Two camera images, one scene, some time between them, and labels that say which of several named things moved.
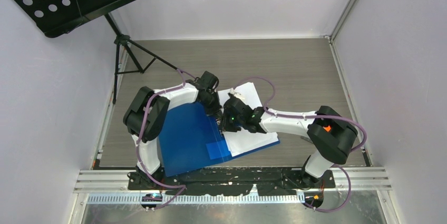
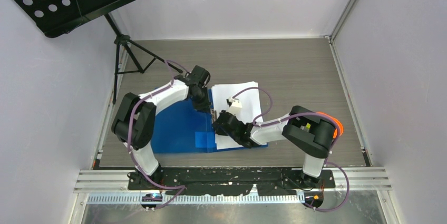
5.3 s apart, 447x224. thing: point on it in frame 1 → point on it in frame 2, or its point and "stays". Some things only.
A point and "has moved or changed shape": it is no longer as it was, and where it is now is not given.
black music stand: x=56 y=1 stays
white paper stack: x=241 y=141 has moved or changed shape
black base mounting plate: x=231 y=181 stays
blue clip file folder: x=191 y=139 has moved or changed shape
